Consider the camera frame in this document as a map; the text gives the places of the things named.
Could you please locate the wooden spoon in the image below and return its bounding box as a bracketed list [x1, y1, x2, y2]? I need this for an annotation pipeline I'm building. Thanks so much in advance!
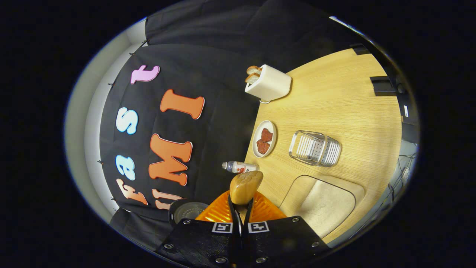
[229, 170, 264, 224]

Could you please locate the metal chopstick holder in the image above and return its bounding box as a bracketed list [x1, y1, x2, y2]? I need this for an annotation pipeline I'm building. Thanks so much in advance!
[289, 130, 342, 167]

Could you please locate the white toaster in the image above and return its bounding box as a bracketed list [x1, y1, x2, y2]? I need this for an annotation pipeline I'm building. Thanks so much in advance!
[244, 64, 292, 104]

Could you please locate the beige rectangular tray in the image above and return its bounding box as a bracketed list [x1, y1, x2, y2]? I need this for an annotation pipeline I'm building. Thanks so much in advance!
[279, 175, 366, 239]

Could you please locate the white round plate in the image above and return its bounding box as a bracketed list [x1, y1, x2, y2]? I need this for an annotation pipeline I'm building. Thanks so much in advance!
[252, 120, 277, 158]

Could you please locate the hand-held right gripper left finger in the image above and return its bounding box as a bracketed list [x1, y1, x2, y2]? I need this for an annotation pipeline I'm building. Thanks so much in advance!
[154, 190, 238, 267]

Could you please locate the small clear bottle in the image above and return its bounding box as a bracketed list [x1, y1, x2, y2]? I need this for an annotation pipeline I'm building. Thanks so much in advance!
[222, 161, 260, 174]

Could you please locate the dark grey rice cooker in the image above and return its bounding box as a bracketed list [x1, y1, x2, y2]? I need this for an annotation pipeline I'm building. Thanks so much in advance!
[168, 198, 209, 227]

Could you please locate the black backdrop cloth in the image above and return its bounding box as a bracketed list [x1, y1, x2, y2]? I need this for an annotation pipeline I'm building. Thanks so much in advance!
[99, 0, 376, 231]

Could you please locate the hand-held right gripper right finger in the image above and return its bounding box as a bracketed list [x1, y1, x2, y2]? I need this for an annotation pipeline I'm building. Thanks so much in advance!
[240, 192, 331, 267]

